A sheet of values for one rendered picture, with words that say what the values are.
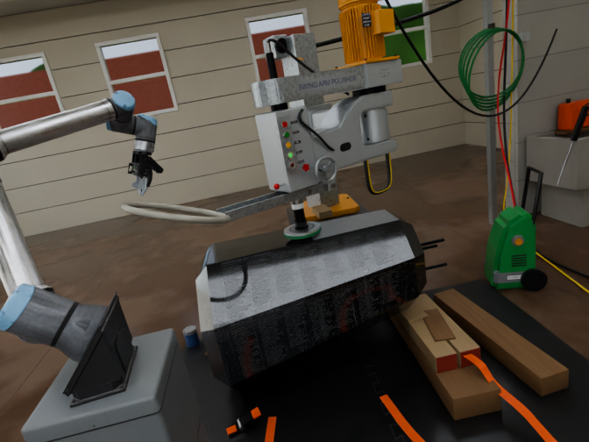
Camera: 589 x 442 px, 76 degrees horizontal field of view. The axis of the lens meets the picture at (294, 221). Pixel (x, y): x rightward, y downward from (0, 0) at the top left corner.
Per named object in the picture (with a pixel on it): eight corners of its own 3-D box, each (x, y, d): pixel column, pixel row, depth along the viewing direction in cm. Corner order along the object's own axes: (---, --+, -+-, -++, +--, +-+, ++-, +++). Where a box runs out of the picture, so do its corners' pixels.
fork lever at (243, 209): (318, 186, 233) (316, 178, 231) (338, 188, 217) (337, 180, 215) (215, 217, 198) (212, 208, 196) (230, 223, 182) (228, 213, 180)
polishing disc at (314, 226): (284, 238, 209) (283, 237, 208) (284, 227, 229) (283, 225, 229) (322, 231, 208) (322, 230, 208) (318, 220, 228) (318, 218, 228)
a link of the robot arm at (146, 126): (135, 114, 182) (156, 118, 187) (131, 140, 183) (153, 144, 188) (137, 112, 174) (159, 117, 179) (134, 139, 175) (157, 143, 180)
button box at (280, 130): (296, 170, 198) (287, 115, 190) (299, 170, 196) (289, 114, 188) (284, 174, 194) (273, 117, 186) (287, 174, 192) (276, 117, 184)
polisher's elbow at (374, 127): (353, 144, 243) (349, 113, 237) (374, 138, 253) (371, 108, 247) (374, 144, 228) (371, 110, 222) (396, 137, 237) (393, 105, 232)
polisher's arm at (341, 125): (377, 165, 259) (368, 91, 245) (404, 167, 240) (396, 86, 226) (289, 195, 222) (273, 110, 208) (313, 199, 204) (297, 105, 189)
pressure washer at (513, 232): (528, 269, 306) (528, 163, 280) (548, 290, 273) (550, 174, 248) (481, 273, 314) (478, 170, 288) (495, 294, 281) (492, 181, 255)
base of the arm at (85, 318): (98, 325, 117) (65, 314, 113) (72, 374, 119) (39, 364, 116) (112, 296, 134) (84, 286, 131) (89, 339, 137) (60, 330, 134)
